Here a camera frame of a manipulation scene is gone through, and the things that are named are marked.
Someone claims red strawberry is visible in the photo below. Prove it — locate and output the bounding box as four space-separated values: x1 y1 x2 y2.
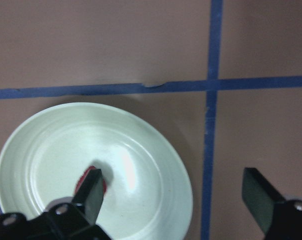
74 165 107 194

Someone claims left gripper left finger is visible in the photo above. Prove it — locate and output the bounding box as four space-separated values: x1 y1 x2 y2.
71 168 104 225

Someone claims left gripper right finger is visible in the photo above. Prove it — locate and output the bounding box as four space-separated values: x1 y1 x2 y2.
241 167 289 235

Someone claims light green plate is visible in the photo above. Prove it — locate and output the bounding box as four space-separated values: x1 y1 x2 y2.
0 102 193 240

